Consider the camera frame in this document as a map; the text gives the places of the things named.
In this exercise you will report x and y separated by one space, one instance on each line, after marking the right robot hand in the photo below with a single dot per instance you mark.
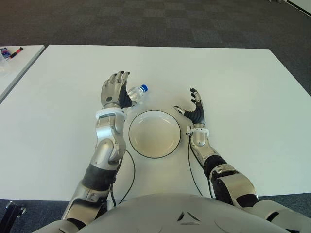
198 115

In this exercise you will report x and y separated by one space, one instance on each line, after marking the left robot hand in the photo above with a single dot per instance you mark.
110 93

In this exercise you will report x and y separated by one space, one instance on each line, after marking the clear water bottle blue cap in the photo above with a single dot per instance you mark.
137 93

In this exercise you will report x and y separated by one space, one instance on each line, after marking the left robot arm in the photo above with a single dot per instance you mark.
107 128

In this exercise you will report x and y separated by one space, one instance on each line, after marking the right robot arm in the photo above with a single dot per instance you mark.
200 138

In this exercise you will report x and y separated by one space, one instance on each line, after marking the white plate black rim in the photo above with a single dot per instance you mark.
155 136

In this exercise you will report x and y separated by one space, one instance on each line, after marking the grey robot torso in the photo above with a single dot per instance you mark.
170 213

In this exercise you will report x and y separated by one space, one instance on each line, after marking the red black marker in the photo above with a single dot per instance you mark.
17 51

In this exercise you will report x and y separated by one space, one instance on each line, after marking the clear plastic bag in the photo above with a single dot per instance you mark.
2 64

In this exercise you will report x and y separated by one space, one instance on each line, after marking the small blue packet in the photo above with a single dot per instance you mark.
5 53

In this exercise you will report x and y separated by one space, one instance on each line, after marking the black wheeled stand base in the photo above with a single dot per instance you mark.
14 210

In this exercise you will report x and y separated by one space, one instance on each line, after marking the white board edge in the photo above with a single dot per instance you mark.
303 4

